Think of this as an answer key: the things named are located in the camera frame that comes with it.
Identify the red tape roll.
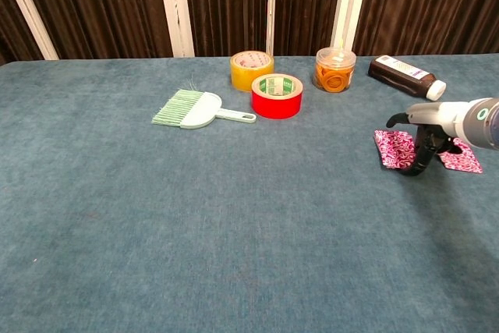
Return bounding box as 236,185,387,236
250,73,304,120

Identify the slanted white frame post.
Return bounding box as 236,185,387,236
0,0,60,61

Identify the yellow clear tape roll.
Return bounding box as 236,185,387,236
229,50,275,94

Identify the clear jar of rubber bands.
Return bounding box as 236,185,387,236
312,46,357,94

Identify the thin white frame post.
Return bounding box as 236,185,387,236
266,0,278,57

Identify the mint green dust brush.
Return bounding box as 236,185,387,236
150,88,257,130

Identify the brown bottle white cap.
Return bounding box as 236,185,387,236
367,55,448,102

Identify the blue table cloth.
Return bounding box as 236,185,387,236
0,53,499,333

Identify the wide white frame post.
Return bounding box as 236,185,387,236
331,0,372,57
155,0,196,58

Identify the brown pleated curtain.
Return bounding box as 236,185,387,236
0,0,499,67

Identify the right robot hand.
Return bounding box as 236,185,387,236
385,101,465,179

